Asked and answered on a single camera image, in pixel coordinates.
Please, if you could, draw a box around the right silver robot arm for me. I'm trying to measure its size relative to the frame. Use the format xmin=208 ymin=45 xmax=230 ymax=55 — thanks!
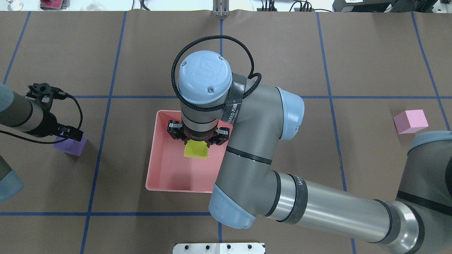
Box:
xmin=168 ymin=50 xmax=451 ymax=254

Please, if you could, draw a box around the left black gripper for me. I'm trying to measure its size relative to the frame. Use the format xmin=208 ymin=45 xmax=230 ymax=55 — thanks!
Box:
xmin=25 ymin=83 xmax=84 ymax=141

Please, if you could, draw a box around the pink plastic bin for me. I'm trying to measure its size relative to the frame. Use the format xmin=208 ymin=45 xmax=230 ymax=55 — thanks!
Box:
xmin=145 ymin=110 xmax=228 ymax=194

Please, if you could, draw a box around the white pedestal column base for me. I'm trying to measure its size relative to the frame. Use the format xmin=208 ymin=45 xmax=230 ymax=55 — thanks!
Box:
xmin=172 ymin=242 xmax=267 ymax=254

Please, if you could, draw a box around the yellow foam block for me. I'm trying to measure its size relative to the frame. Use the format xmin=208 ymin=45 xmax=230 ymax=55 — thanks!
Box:
xmin=184 ymin=140 xmax=208 ymax=159

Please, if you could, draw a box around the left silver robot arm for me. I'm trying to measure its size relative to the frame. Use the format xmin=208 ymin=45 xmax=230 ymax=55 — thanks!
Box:
xmin=1 ymin=83 xmax=86 ymax=146

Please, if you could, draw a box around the aluminium frame post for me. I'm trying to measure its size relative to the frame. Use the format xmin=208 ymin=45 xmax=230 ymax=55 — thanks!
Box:
xmin=213 ymin=0 xmax=230 ymax=18

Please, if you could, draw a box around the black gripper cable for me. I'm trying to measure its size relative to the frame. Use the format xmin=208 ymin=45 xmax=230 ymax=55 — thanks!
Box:
xmin=171 ymin=35 xmax=262 ymax=110

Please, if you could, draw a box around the black rectangular box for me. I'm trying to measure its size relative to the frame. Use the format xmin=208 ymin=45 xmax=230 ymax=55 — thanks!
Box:
xmin=332 ymin=0 xmax=391 ymax=12

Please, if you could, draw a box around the pink and grey pouch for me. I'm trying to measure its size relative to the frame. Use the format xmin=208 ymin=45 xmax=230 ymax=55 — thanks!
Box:
xmin=39 ymin=0 xmax=70 ymax=10

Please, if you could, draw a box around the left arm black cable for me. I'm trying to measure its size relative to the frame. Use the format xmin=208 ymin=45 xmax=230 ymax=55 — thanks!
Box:
xmin=0 ymin=92 xmax=84 ymax=145

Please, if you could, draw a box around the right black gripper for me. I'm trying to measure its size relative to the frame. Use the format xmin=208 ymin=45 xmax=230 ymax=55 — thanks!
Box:
xmin=167 ymin=120 xmax=230 ymax=147

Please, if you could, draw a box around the pink foam block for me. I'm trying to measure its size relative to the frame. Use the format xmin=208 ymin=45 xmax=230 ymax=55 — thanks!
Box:
xmin=393 ymin=109 xmax=429 ymax=134

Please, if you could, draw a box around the purple foam block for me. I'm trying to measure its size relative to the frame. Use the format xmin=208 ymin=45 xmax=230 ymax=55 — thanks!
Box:
xmin=52 ymin=137 xmax=87 ymax=157

